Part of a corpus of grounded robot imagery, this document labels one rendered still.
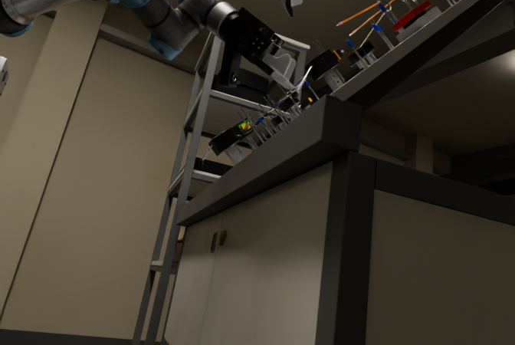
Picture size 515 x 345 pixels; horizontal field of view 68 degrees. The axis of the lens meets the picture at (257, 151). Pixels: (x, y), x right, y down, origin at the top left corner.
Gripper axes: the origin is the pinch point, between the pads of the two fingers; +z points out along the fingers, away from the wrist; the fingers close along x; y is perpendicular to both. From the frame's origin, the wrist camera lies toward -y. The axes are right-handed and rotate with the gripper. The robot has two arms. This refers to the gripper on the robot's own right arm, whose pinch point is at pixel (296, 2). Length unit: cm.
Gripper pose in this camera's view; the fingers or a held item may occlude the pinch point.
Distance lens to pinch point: 97.7
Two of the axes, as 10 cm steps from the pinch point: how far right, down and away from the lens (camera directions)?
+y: 8.9, -1.2, 4.4
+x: -3.9, 3.0, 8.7
